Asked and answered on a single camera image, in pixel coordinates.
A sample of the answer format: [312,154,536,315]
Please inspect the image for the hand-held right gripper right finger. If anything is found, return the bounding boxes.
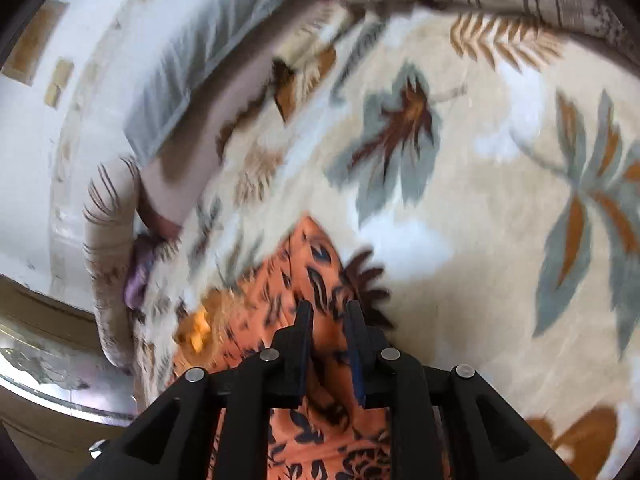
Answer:
[343,300,581,480]

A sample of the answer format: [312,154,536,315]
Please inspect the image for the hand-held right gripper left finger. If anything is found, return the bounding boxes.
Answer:
[75,301,315,480]

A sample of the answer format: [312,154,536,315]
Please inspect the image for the orange black floral garment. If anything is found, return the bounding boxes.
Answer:
[172,215,451,480]

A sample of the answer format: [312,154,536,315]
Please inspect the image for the small yellow object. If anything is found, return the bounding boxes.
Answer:
[179,305,212,354]

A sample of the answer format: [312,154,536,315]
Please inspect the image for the purple cloth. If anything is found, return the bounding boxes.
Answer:
[122,232,165,311]

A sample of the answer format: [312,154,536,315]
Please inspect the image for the leaf print fleece blanket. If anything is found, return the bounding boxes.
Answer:
[130,0,640,480]

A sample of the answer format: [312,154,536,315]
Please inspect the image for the striped beige bolster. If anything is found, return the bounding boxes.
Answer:
[82,156,143,368]

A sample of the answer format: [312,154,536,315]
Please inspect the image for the pink bed sheet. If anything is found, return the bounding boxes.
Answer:
[139,0,326,238]

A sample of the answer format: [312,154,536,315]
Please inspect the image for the grey pillow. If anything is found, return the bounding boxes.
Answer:
[122,0,341,166]

